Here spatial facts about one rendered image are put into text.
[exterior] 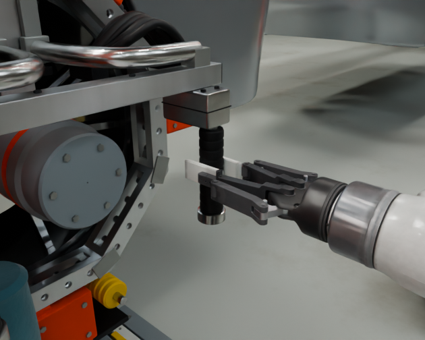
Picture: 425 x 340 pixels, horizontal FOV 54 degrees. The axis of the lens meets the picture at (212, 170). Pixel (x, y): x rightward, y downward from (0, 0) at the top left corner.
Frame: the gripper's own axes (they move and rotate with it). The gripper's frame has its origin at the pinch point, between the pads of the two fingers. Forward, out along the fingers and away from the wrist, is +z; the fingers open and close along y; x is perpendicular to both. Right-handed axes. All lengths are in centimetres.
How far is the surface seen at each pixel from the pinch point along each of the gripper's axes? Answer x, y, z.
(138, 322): -75, 21, 50
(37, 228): -16.2, -13.9, 31.2
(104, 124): 0.0, 3.0, 31.2
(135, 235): -83, 61, 103
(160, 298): -83, 39, 61
